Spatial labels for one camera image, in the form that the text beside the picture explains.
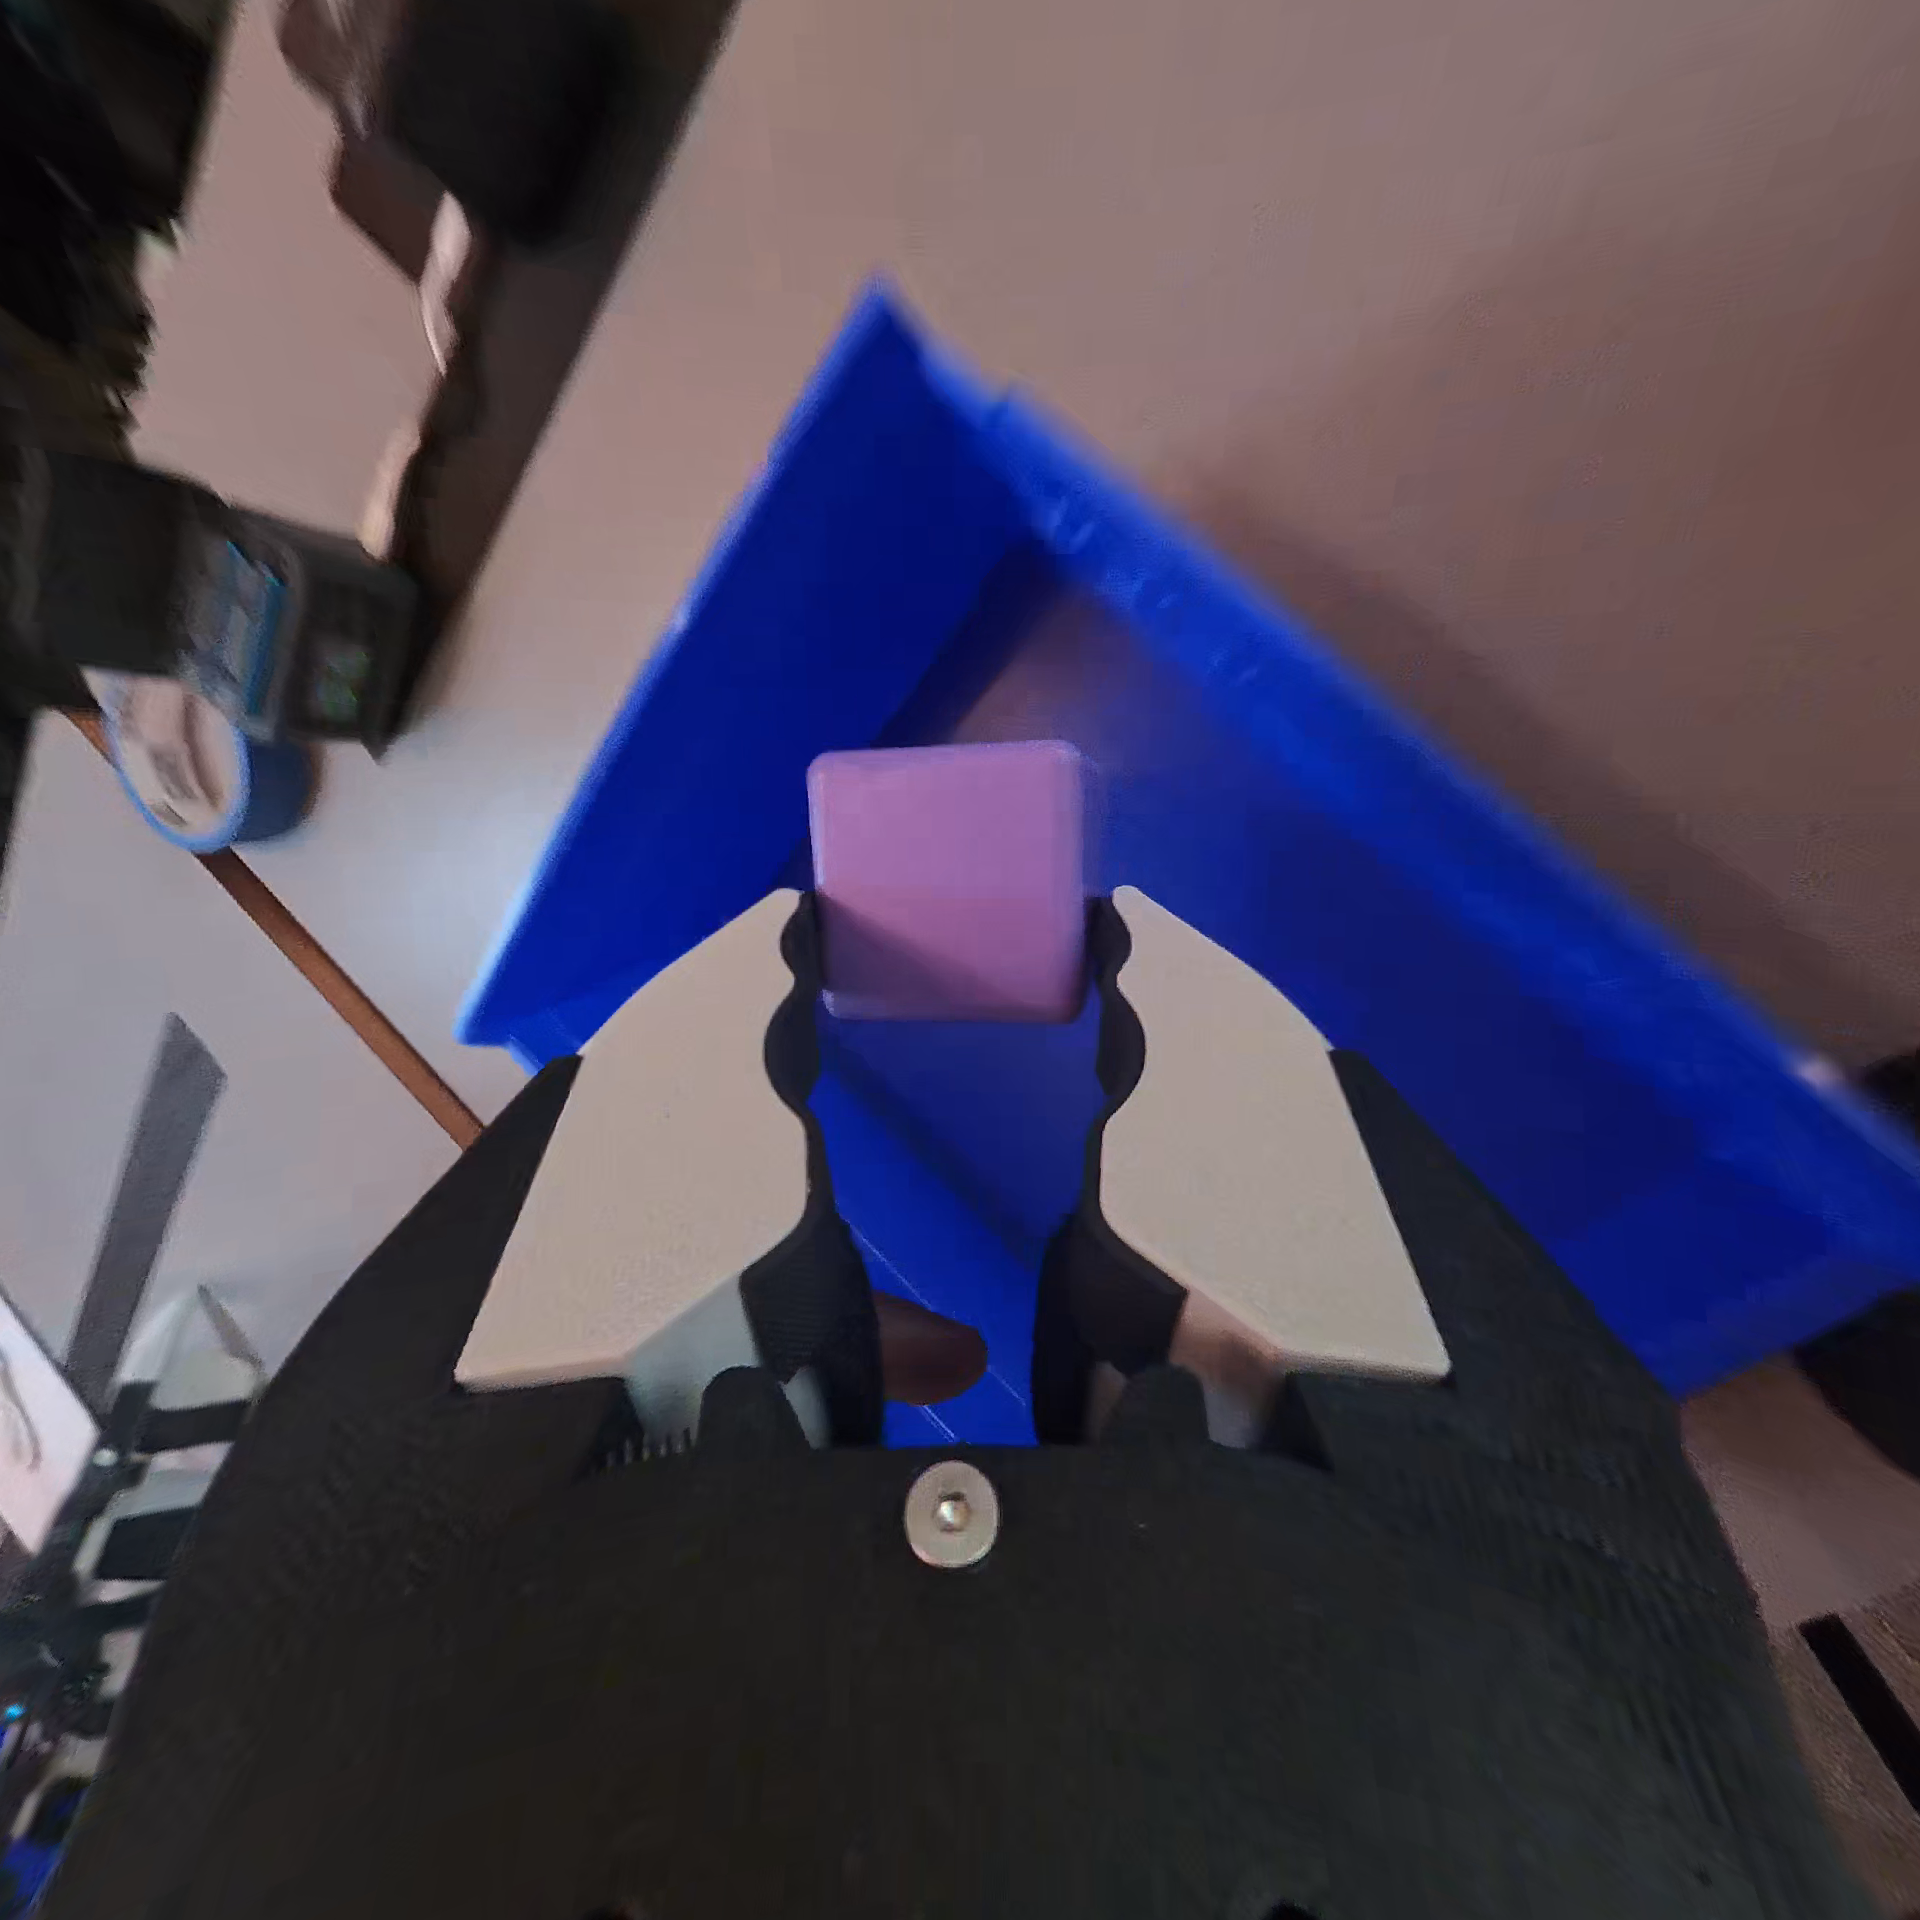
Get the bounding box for blue plastic bin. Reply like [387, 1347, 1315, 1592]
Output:
[455, 286, 1920, 1447]

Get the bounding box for purple foam cube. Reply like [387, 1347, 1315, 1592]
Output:
[804, 742, 1091, 1025]

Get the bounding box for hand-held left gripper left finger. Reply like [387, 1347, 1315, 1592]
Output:
[455, 891, 830, 1397]

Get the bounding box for blue tape roll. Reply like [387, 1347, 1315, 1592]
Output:
[102, 671, 313, 858]

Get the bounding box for black power unit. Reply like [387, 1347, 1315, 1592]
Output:
[0, 450, 427, 758]

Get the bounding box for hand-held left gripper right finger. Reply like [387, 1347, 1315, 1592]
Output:
[1043, 888, 1453, 1392]

